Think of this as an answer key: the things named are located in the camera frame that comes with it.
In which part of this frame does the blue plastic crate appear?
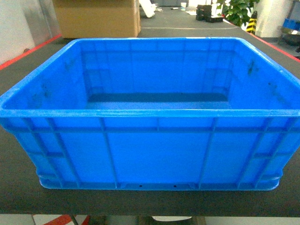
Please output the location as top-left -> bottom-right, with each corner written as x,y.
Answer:
0,37 -> 300,191

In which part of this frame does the large cardboard box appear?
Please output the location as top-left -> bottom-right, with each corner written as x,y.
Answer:
53,0 -> 141,39

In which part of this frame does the black boxes stack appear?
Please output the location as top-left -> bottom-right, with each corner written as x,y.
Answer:
195,5 -> 224,23

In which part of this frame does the black yellow striped bollard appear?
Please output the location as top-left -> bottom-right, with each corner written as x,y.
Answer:
246,11 -> 257,35

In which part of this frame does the green potted plant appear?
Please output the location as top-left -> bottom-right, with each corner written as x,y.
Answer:
217,0 -> 260,27

